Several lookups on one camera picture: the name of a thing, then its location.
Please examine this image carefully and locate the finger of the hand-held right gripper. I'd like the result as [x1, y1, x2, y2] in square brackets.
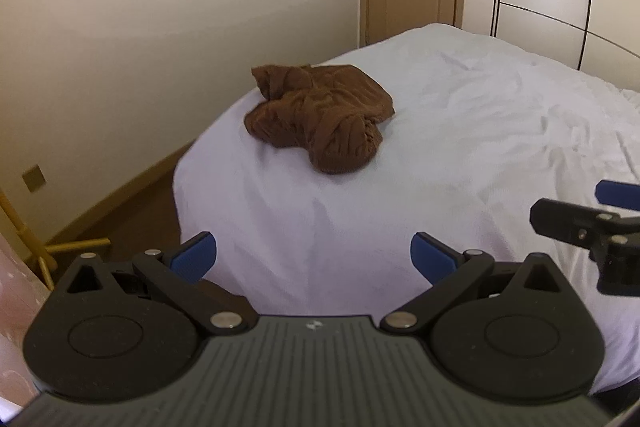
[530, 198, 640, 298]
[595, 179, 640, 210]

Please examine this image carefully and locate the bronze wall socket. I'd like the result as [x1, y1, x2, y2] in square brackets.
[22, 164, 47, 193]

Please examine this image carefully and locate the brown garment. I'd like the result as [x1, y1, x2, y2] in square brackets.
[244, 63, 396, 175]

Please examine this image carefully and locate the pink cloth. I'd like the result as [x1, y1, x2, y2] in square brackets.
[0, 232, 53, 410]

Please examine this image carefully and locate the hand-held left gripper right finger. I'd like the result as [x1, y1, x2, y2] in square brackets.
[380, 231, 571, 335]

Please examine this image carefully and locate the yellow wooden rack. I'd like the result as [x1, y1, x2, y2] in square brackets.
[0, 189, 111, 292]

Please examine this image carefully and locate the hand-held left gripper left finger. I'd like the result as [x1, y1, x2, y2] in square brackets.
[65, 231, 258, 336]

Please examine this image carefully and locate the white bed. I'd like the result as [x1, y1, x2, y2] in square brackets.
[172, 23, 640, 414]

